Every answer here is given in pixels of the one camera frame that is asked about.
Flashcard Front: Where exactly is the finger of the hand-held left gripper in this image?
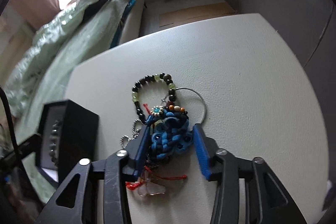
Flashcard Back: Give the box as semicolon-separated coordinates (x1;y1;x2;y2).
0;133;43;165

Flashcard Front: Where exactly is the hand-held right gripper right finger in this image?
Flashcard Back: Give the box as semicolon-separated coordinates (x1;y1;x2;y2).
193;123;309;224

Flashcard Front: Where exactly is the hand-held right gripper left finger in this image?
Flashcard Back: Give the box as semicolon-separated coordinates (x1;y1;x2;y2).
34;124;153;224

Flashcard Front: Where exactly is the blue knotted cord ornament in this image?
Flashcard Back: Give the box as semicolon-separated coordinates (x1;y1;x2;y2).
146;112;195;160

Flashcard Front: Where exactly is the black jewelry box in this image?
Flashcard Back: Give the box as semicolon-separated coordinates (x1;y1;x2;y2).
35;99;100;184

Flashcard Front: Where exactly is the flat cardboard sheet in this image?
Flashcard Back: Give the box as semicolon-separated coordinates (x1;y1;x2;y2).
158;2;237;28

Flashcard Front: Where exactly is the blue printed bed sheet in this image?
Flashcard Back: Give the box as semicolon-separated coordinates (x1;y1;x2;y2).
110;0;142;49

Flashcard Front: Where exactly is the black garment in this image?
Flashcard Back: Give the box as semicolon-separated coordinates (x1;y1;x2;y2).
83;0;110;23

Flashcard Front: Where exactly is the silver ball chain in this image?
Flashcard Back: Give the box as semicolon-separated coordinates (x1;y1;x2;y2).
120;119;142;152

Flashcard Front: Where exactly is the grey bead bracelet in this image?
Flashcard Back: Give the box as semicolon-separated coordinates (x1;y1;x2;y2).
49;120;64;165

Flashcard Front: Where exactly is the black cable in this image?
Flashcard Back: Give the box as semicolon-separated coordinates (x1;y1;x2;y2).
0;86;20;156

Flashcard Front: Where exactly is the dark and green bead bracelet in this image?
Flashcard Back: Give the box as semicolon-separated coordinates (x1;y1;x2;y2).
130;72;177;125

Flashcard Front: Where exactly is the red cord clear pendant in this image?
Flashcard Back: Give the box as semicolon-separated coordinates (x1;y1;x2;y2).
125;174;188;197

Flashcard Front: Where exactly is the silver wire hoop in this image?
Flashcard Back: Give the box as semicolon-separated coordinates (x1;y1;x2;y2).
175;88;207;123

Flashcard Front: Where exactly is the multicolour wooden bead string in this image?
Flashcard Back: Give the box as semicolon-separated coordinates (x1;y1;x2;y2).
151;105;189;117

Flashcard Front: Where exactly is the white bed frame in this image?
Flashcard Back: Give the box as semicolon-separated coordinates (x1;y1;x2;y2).
118;0;145;46

